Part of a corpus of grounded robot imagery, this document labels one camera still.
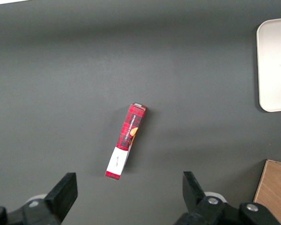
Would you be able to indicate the wooden drawer cabinet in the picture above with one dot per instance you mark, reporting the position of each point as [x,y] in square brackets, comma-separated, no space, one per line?
[275,194]

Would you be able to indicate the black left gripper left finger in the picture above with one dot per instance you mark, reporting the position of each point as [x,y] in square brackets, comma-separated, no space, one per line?
[58,201]

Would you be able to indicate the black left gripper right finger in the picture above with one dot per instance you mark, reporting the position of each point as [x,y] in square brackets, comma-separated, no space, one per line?
[196,204]

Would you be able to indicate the beige rectangular tray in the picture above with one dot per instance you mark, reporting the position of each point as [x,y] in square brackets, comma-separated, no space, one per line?
[275,65]

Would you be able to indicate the red plaid cookie box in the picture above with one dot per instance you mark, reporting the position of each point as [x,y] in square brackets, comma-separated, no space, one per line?
[128,136]

